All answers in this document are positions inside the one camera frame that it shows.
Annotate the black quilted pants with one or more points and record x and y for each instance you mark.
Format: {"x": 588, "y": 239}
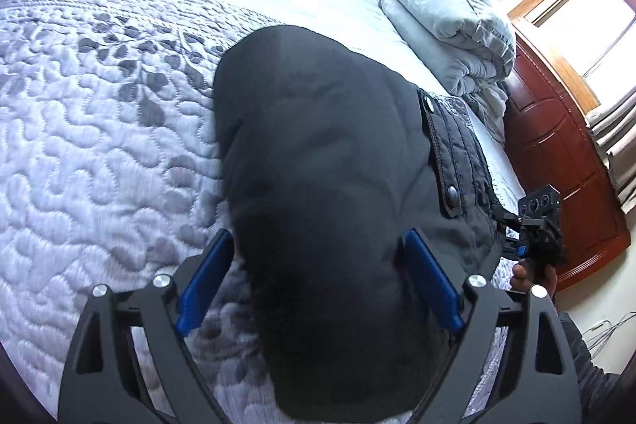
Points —
{"x": 327, "y": 159}

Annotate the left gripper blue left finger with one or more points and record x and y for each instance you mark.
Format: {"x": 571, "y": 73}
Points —
{"x": 198, "y": 280}

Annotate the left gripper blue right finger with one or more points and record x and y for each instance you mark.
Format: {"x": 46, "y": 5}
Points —
{"x": 433, "y": 284}

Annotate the wooden window by headboard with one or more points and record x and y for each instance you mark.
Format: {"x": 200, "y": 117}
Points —
{"x": 588, "y": 43}

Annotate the folded grey comforter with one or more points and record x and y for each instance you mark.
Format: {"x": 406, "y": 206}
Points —
{"x": 468, "y": 45}

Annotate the dark wooden headboard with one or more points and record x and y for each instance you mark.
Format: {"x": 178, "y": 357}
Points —
{"x": 547, "y": 142}

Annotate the grey curtain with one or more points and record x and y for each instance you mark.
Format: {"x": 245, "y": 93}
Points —
{"x": 613, "y": 131}

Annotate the grey quilted bedspread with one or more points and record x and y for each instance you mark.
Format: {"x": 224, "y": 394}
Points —
{"x": 109, "y": 172}

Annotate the person right hand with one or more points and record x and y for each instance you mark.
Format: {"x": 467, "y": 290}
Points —
{"x": 525, "y": 275}

